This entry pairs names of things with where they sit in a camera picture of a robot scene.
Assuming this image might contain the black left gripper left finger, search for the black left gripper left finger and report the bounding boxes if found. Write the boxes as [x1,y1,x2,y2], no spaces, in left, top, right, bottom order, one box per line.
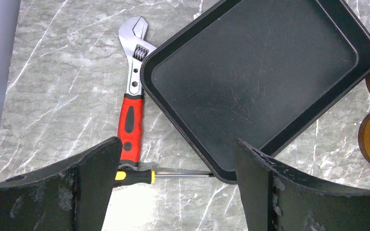
[0,137,122,231]

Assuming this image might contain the black yellow screwdriver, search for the black yellow screwdriver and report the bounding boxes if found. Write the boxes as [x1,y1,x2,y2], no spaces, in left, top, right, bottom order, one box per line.
[113,169,215,188]

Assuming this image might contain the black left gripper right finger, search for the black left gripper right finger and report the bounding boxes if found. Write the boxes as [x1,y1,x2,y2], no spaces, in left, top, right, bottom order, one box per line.
[234,139,370,231]

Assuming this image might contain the black plastic tray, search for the black plastic tray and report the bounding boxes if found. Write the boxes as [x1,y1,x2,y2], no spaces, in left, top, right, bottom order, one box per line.
[140,0,370,184]

